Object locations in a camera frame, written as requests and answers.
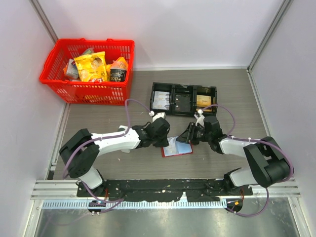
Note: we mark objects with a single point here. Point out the blue and white small box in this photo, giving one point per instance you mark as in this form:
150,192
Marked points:
70,70

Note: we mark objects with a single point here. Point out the red plastic shopping basket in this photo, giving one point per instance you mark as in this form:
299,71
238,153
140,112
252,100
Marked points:
76,92

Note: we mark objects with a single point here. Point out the yellow snack bag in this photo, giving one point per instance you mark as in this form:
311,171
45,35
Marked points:
92,67

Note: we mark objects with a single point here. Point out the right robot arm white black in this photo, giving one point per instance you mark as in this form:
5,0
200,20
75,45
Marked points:
267,164

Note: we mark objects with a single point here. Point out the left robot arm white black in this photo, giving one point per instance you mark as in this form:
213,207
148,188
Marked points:
81,151

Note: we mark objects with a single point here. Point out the black three-compartment card tray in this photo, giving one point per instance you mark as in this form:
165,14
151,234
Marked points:
192,90

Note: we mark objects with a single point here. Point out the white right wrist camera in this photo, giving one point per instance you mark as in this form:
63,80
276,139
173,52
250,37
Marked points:
199,118

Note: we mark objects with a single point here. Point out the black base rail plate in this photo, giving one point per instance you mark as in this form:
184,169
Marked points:
168,190

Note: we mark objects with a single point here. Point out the red leather card holder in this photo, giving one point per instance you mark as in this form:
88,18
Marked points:
183,149

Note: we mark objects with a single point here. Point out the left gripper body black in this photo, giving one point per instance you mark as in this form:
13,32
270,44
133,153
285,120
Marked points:
158,137

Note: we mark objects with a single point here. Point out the silver VIP cards stack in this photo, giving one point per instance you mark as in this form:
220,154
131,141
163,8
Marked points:
161,100

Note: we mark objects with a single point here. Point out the gold VIP cards stack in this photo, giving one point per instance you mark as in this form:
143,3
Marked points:
203,101

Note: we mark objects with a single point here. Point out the black VIP cards stack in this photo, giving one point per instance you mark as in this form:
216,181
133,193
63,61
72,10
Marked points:
182,103

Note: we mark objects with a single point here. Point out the orange snack bag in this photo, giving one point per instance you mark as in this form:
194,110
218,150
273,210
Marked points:
120,63

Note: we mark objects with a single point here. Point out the white plastic bottle black cap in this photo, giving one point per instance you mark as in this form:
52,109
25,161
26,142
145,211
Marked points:
123,128

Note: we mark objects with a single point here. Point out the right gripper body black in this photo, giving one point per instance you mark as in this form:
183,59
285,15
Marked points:
200,135

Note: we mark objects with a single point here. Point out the black instant noodle cup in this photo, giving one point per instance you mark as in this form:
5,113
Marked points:
118,74

